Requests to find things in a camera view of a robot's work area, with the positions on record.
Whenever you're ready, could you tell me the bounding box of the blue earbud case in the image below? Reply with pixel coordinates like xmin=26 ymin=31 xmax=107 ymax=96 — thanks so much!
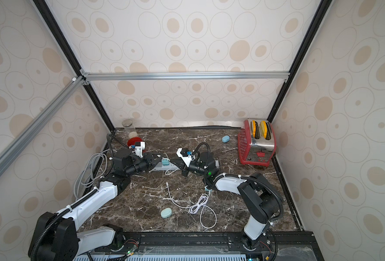
xmin=221 ymin=136 xmax=230 ymax=143

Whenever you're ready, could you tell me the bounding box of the green earbud case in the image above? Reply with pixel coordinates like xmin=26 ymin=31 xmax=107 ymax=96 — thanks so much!
xmin=160 ymin=207 xmax=172 ymax=219

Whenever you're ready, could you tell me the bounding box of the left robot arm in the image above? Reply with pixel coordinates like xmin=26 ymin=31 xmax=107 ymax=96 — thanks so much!
xmin=28 ymin=134 xmax=162 ymax=261

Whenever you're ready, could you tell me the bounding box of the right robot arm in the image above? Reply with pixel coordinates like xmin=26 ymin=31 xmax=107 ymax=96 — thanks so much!
xmin=170 ymin=142 xmax=284 ymax=250

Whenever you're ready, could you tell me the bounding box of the red metal cup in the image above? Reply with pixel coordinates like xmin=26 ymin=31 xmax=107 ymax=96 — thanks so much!
xmin=127 ymin=137 xmax=143 ymax=147

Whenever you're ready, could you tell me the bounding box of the clear glass jar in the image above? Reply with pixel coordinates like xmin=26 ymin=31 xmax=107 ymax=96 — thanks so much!
xmin=122 ymin=119 xmax=138 ymax=139

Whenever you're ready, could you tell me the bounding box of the red silver toaster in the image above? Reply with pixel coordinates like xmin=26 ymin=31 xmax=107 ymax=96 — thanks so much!
xmin=238 ymin=119 xmax=276 ymax=167

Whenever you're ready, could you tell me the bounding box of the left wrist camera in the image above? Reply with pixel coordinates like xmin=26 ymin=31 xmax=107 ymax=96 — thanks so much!
xmin=132 ymin=141 xmax=146 ymax=158

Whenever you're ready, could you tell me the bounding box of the power strip white cord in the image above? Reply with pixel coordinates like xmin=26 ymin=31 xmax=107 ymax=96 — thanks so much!
xmin=72 ymin=148 xmax=115 ymax=200

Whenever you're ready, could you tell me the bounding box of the horizontal aluminium rail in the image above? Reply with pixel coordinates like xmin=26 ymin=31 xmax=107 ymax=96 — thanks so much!
xmin=81 ymin=70 xmax=290 ymax=81

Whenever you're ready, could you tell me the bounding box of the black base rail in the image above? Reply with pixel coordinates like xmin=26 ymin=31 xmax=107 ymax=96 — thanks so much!
xmin=42 ymin=231 xmax=325 ymax=261

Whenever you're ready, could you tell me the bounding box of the diagonal aluminium rail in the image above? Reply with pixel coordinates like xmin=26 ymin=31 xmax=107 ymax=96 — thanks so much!
xmin=0 ymin=76 xmax=84 ymax=177

